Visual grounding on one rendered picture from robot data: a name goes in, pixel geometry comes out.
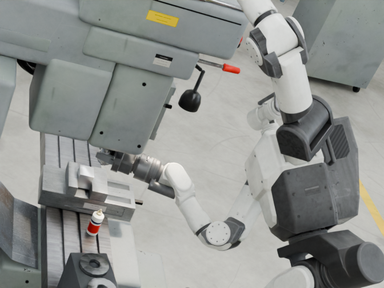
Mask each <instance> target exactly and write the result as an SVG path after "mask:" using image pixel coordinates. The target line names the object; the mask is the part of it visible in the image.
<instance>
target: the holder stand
mask: <svg viewBox="0 0 384 288"><path fill-rule="evenodd" d="M57 288H118V285H117V282H116V280H115V276H114V273H113V270H112V268H111V264H110V261H109V258H108V256H107V254H106V253H70V255H69V257H68V260H67V262H66V265H65V268H64V270H63V273H62V275H61V278H60V280H59V283H58V286H57Z"/></svg>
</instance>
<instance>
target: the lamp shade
mask: <svg viewBox="0 0 384 288"><path fill-rule="evenodd" d="M178 104H179V106H180V107H181V108H182V109H184V110H186V111H188V112H191V113H194V112H197V111H198V109H199V107H200V104H201V95H200V93H199V92H194V91H193V89H187V90H186V91H185V92H184V93H183V94H182V95H181V97H180V99H179V101H178Z"/></svg>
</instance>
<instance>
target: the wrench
mask: <svg viewBox="0 0 384 288"><path fill-rule="evenodd" d="M199 1H204V2H205V1H208V2H212V3H216V4H218V5H222V6H226V7H229V8H232V9H236V10H239V11H242V12H244V11H243V9H242V8H241V7H240V6H237V5H234V4H231V3H227V2H224V1H220V0H199Z"/></svg>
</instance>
